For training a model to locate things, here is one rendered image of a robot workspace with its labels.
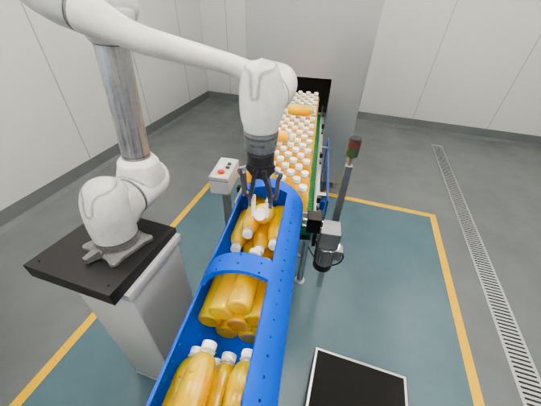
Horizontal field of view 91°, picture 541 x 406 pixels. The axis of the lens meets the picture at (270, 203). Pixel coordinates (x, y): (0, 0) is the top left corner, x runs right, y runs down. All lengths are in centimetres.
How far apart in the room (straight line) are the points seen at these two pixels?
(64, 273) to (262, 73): 92
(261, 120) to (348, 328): 174
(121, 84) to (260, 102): 54
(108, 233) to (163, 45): 62
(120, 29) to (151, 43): 7
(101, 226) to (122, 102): 41
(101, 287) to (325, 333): 148
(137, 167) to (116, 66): 34
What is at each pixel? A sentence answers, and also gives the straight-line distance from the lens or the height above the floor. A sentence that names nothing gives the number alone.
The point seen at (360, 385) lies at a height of 15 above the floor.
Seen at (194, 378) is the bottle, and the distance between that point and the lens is 73.
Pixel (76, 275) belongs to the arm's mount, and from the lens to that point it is 114.
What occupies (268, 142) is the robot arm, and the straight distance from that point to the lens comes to 68.
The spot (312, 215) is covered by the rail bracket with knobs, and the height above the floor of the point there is 100.
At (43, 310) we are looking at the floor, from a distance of 260.
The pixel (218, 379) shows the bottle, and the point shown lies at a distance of 78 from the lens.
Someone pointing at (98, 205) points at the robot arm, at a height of 127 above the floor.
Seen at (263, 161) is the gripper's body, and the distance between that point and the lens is 71.
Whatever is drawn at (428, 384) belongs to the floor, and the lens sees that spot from 217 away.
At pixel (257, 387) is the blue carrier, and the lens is 66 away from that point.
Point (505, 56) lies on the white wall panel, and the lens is 547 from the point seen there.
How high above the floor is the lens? 184
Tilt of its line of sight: 39 degrees down
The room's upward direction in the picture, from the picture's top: 2 degrees clockwise
